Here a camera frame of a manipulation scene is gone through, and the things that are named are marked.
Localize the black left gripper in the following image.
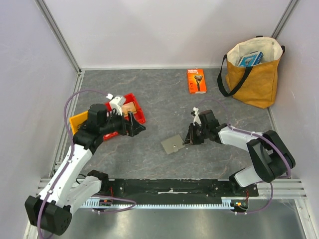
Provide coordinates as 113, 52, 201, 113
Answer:
100, 108, 146, 137

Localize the grey card holder wallet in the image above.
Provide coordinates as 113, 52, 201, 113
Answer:
161, 134, 185, 155

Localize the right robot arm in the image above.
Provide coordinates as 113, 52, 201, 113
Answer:
183, 107, 296, 196

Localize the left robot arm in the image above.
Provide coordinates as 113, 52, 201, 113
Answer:
24, 104, 146, 236

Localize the gold card in bin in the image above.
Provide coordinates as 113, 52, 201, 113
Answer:
122, 102, 137, 116

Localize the red bin far right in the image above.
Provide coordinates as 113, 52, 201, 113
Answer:
124, 93, 146, 124

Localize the red bin near yellow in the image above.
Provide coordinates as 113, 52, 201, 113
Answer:
103, 103, 118, 141

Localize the orange razor box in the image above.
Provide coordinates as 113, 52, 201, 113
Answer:
187, 68, 207, 94

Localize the tan tote bag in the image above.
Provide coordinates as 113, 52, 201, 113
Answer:
217, 36, 286, 109

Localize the blue razor box in bag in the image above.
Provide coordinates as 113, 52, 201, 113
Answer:
237, 51, 264, 67

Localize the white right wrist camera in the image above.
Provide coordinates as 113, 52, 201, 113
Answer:
191, 107, 201, 126

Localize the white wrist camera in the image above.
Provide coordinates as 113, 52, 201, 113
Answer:
106, 94, 126, 116
191, 107, 201, 126

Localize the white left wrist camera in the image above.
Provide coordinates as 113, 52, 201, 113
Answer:
106, 94, 126, 116

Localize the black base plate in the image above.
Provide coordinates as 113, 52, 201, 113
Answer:
81, 178, 259, 205

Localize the white cable duct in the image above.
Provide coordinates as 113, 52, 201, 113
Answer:
80, 198, 248, 210

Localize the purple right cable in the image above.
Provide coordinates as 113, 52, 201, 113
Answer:
196, 98, 292, 215

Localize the purple cable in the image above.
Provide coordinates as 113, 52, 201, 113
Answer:
36, 89, 137, 239
196, 98, 292, 215

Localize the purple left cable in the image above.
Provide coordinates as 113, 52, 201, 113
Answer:
36, 89, 137, 239

